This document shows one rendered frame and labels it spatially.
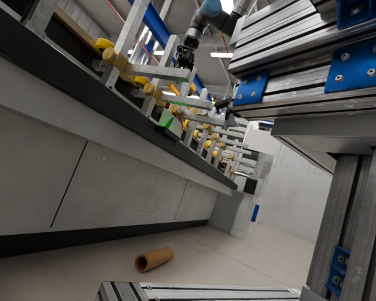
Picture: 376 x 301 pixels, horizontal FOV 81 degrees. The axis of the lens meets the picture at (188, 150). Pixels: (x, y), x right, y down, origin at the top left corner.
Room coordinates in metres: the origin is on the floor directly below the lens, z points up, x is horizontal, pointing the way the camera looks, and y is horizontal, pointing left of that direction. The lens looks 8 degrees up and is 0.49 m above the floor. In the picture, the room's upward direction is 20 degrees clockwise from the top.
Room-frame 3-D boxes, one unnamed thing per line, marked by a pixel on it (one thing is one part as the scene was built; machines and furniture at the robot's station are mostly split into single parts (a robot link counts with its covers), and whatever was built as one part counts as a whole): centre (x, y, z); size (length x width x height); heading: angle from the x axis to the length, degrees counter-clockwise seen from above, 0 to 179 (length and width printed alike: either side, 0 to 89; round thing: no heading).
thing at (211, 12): (0.85, 0.10, 1.21); 0.11 x 0.11 x 0.08; 20
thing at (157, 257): (1.31, -0.03, 0.04); 0.30 x 0.08 x 0.08; 155
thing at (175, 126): (1.15, 0.12, 0.75); 0.26 x 0.01 x 0.10; 155
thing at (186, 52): (0.94, 0.15, 1.05); 0.09 x 0.08 x 0.12; 175
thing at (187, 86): (1.19, 0.13, 0.89); 0.04 x 0.04 x 0.48; 65
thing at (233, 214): (3.81, -0.50, 0.95); 1.65 x 0.70 x 1.90; 65
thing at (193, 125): (1.42, 0.02, 0.89); 0.04 x 0.04 x 0.48; 65
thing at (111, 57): (0.76, 0.34, 0.81); 0.14 x 0.06 x 0.05; 155
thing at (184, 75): (0.75, 0.27, 0.81); 0.44 x 0.03 x 0.04; 65
